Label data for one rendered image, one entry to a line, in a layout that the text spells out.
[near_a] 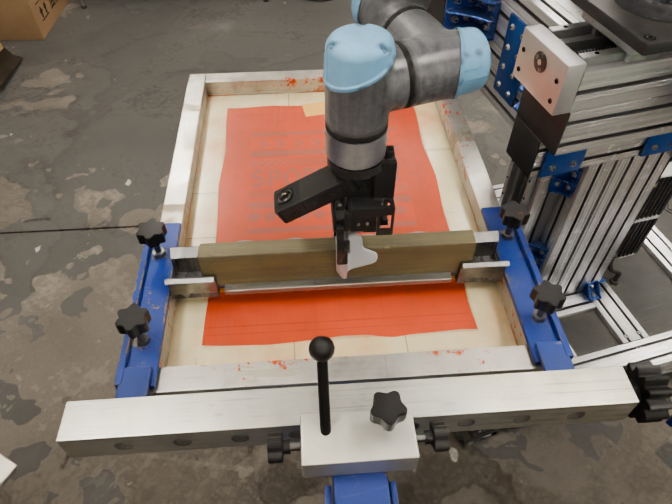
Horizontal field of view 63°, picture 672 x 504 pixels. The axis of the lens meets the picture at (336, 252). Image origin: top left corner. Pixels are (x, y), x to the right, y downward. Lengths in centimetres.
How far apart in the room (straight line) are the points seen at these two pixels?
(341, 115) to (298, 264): 27
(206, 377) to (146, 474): 109
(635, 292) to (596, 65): 118
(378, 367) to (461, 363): 11
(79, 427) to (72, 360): 139
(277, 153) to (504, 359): 60
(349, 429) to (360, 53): 39
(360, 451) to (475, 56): 45
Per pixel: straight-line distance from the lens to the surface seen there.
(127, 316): 77
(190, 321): 88
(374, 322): 85
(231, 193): 106
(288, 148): 114
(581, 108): 103
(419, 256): 83
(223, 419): 69
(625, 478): 195
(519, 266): 90
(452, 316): 87
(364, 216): 73
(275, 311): 86
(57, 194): 274
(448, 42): 66
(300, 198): 72
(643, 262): 217
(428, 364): 78
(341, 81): 61
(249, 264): 82
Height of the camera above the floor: 165
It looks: 48 degrees down
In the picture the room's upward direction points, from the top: straight up
